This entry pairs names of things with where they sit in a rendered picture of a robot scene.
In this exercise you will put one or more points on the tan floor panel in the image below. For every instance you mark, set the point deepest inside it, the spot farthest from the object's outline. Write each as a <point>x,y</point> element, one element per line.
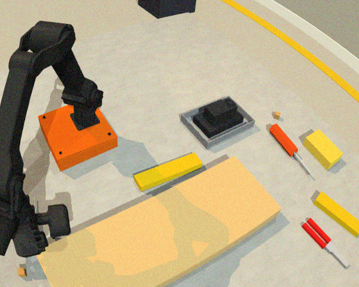
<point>160,240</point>

